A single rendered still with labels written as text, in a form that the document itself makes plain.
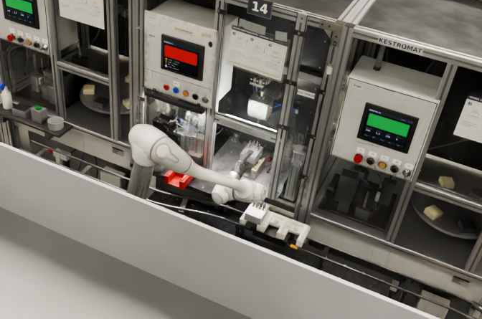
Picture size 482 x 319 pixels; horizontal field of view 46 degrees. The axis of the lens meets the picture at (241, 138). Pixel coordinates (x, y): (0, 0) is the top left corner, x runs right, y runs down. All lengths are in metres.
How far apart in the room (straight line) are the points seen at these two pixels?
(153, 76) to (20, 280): 2.84
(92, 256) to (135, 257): 0.03
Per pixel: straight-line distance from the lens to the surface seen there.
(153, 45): 3.10
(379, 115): 2.73
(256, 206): 3.15
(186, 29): 2.95
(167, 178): 3.26
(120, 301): 0.36
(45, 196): 0.39
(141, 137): 2.67
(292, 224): 3.20
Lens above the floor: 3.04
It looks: 35 degrees down
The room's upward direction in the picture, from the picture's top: 7 degrees clockwise
